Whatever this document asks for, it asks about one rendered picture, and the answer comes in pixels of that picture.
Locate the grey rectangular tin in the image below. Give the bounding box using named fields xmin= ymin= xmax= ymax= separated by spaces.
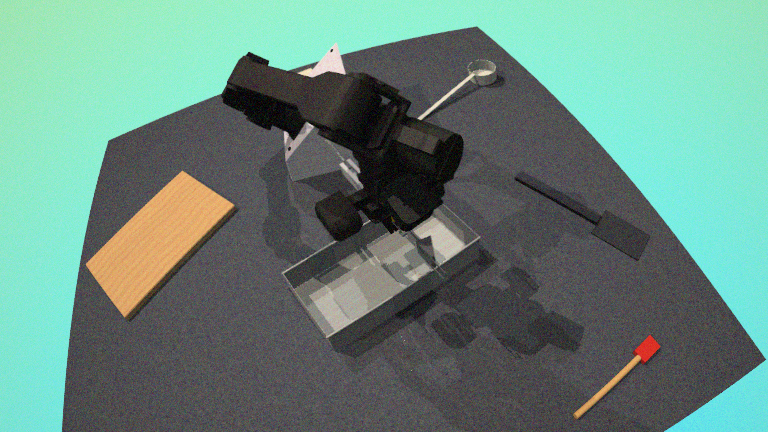
xmin=281 ymin=204 xmax=481 ymax=352

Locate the grey saucepan with long handle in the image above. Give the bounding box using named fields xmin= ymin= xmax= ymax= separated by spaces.
xmin=417 ymin=59 xmax=497 ymax=120

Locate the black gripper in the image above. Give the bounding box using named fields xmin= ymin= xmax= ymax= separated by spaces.
xmin=315 ymin=152 xmax=400 ymax=242

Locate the dark grey spatula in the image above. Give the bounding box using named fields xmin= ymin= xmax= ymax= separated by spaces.
xmin=514 ymin=171 xmax=650 ymax=261

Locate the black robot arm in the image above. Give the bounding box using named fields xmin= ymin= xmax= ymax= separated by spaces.
xmin=221 ymin=52 xmax=463 ymax=232

